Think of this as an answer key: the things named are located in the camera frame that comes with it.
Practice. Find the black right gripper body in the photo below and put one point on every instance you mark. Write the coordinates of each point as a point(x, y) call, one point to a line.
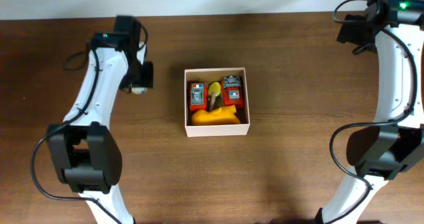
point(359, 34)

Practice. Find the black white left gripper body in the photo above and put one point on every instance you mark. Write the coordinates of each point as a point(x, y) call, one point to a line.
point(140, 77)

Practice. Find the yellow grey toy ball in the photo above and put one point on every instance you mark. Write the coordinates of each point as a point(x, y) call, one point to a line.
point(139, 90)

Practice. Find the red toy car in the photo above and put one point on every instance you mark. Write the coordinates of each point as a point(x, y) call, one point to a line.
point(198, 96)

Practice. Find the yellow wooden rattle drum toy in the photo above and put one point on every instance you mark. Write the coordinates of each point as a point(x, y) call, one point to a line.
point(214, 92)

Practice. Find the red toy fire truck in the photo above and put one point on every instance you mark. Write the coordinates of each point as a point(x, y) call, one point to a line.
point(232, 91)

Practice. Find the orange toy fish figure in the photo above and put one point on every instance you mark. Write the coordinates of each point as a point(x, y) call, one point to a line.
point(222, 116)

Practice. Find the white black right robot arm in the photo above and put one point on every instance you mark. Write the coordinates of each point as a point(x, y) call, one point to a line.
point(393, 142)

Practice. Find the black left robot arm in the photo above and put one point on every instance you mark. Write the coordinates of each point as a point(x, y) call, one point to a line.
point(83, 151)

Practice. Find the white open cardboard box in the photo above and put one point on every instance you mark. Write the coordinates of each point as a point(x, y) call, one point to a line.
point(208, 76)

